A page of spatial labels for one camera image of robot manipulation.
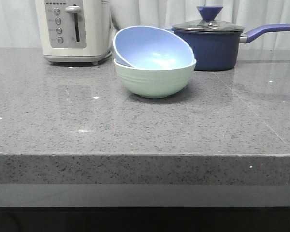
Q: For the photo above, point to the white curtain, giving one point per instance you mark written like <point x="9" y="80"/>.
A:
<point x="19" y="25"/>

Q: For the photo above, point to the glass lid with blue knob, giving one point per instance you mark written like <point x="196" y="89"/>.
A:
<point x="208" y="22"/>

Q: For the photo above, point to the dark blue saucepan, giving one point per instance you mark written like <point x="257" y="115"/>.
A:
<point x="217" y="51"/>

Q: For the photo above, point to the green bowl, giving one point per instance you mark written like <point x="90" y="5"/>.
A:
<point x="154" y="83"/>

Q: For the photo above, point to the blue bowl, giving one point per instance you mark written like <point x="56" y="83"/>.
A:
<point x="150" y="47"/>

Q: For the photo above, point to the cream white toaster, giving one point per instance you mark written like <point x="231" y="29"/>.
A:
<point x="74" y="30"/>

